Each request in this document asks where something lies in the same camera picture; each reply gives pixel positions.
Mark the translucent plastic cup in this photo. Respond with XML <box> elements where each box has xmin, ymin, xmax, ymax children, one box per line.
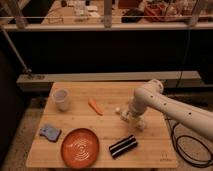
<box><xmin>52</xmin><ymin>89</ymin><xmax>70</xmax><ymax>111</ymax></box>

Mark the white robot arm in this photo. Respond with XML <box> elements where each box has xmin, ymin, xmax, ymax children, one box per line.
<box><xmin>121</xmin><ymin>79</ymin><xmax>213</xmax><ymax>142</ymax></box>

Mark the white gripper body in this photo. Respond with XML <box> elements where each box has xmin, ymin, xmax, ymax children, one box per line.
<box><xmin>120</xmin><ymin>105</ymin><xmax>146</xmax><ymax>132</ymax></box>

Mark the white bottle with label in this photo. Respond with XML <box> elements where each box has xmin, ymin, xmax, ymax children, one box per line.
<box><xmin>115</xmin><ymin>106</ymin><xmax>147</xmax><ymax>132</ymax></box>

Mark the blue sponge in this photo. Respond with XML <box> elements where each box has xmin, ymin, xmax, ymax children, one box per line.
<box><xmin>39</xmin><ymin>124</ymin><xmax>61</xmax><ymax>142</ymax></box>

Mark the orange plate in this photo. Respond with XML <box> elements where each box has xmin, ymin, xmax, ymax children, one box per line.
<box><xmin>60</xmin><ymin>128</ymin><xmax>99</xmax><ymax>170</ymax></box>

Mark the black cable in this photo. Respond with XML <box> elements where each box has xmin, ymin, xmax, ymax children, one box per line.
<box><xmin>165</xmin><ymin>116</ymin><xmax>213</xmax><ymax>169</ymax></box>

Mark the metal railing frame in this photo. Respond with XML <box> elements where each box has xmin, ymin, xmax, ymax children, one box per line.
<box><xmin>0</xmin><ymin>0</ymin><xmax>213</xmax><ymax>84</ymax></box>

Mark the orange carrot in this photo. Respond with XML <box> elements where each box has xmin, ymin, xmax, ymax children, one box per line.
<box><xmin>88</xmin><ymin>98</ymin><xmax>103</xmax><ymax>115</ymax></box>

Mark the black white striped block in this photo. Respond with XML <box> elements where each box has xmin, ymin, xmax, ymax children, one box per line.
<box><xmin>109</xmin><ymin>135</ymin><xmax>138</xmax><ymax>159</ymax></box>

